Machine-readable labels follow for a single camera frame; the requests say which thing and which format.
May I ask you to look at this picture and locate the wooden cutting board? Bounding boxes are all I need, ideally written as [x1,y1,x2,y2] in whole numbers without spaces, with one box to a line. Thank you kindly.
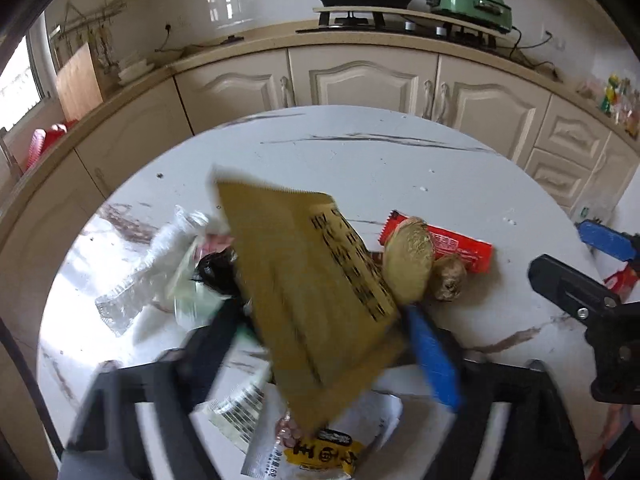
[55,42,103,121]

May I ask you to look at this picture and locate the white barcode packet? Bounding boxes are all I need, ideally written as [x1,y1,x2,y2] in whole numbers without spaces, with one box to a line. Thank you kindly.
[202,382,273,453]

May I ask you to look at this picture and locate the clear crumpled plastic wrapper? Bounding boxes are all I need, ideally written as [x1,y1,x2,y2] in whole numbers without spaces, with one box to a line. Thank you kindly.
[95,205,211,337]

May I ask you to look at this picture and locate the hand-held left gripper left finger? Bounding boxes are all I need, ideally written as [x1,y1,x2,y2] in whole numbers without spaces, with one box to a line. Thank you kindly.
[65,317,241,480]

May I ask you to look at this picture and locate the cream lower cabinets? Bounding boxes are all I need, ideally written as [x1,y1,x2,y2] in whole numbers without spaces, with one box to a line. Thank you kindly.
[0,45,640,480]

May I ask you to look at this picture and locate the black plastic wrapper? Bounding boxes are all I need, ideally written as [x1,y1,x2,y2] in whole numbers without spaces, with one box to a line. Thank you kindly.
[192,247,243,301]

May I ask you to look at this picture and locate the green electric cooker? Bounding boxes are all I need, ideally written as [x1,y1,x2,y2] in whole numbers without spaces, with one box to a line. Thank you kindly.
[427,0,515,33]

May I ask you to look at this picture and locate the beige countertop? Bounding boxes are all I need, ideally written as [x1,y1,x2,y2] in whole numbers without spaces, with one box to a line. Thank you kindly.
[0,19,640,241]

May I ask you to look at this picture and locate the cluster of condiment bottles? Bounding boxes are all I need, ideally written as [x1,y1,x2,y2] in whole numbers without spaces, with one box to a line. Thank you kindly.
[597,74,640,136]

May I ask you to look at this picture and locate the round white marble table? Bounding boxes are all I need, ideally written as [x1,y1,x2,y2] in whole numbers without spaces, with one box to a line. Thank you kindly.
[36,105,608,480]

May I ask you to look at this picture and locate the white packet with yellow band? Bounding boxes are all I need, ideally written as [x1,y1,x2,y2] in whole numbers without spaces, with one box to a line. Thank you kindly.
[240,390,403,480]

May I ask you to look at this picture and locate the gold foil round wrapper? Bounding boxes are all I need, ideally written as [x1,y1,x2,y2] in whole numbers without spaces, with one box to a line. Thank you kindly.
[382,216,436,306]

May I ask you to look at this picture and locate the red plastic basket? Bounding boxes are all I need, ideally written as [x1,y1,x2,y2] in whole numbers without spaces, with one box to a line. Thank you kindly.
[27,120,78,171]

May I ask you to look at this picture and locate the black gas stove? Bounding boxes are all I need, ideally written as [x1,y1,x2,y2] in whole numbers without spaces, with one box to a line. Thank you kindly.
[296,10,501,51]

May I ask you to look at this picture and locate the black power cable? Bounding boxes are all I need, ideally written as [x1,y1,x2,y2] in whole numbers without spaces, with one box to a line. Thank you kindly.
[505,27,563,83]
[155,20,246,53]

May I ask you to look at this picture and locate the window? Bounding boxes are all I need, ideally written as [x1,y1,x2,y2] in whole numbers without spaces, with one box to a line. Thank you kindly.
[0,35,43,126]

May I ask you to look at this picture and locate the red snack packet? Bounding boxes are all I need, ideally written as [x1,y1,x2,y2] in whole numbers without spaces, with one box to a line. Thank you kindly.
[379,209,494,275]

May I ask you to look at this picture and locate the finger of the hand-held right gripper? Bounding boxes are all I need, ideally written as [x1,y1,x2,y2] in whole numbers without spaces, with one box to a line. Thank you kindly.
[527,254,626,328]
[576,219,640,263]

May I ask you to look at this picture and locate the stack of white bowls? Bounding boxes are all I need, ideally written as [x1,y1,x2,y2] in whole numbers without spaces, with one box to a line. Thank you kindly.
[117,52,156,86]

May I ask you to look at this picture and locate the metal utensil rack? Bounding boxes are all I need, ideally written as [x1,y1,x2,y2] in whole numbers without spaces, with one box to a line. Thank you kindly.
[50,0,131,68]

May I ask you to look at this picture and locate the mustard yellow packet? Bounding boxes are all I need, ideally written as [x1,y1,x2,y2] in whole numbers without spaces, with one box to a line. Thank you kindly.
[212,165,407,437]

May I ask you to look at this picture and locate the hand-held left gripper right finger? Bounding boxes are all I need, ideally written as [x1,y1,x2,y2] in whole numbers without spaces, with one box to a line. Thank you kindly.
[402,304,586,480]

